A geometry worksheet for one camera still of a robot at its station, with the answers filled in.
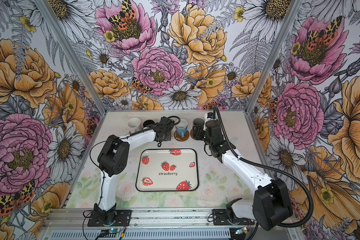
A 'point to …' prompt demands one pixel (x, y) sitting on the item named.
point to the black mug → (148, 122)
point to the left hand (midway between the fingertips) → (164, 138)
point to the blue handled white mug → (181, 127)
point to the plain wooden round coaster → (192, 134)
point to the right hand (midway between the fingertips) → (196, 131)
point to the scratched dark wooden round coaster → (179, 138)
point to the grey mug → (198, 125)
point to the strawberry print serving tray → (167, 170)
